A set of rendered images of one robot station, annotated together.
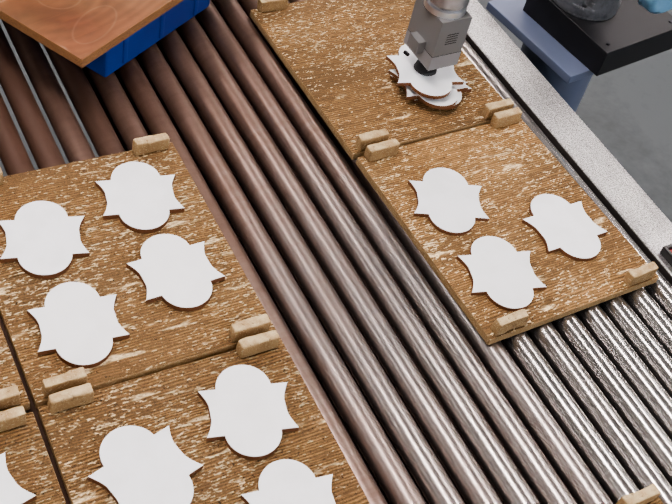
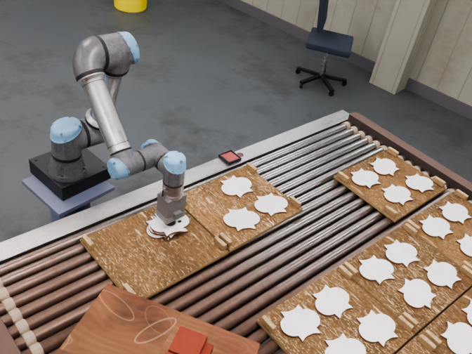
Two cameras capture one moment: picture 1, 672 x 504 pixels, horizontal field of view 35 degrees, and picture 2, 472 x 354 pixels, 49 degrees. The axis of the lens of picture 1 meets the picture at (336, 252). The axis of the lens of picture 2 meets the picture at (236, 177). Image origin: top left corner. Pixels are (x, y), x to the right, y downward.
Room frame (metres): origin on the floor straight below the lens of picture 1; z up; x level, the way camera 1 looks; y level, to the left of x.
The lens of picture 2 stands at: (1.55, 1.33, 2.33)
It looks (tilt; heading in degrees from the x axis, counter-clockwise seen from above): 38 degrees down; 262
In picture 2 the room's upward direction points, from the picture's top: 10 degrees clockwise
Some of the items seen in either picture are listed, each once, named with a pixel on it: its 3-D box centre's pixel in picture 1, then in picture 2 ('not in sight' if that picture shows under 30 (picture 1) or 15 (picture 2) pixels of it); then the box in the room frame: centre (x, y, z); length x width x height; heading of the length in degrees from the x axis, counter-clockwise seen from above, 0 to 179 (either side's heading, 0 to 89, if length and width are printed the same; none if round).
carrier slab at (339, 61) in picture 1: (380, 64); (155, 246); (1.62, 0.01, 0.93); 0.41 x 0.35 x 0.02; 40
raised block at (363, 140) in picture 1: (372, 139); (220, 243); (1.38, -0.01, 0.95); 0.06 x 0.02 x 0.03; 130
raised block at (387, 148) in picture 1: (382, 150); (225, 239); (1.36, -0.03, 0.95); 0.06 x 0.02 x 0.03; 131
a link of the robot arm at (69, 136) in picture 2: not in sight; (67, 137); (2.00, -0.37, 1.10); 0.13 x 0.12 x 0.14; 41
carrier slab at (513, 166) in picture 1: (504, 219); (239, 204); (1.30, -0.26, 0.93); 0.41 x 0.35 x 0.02; 41
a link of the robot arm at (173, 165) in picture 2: not in sight; (173, 168); (1.58, -0.07, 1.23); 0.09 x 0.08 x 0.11; 131
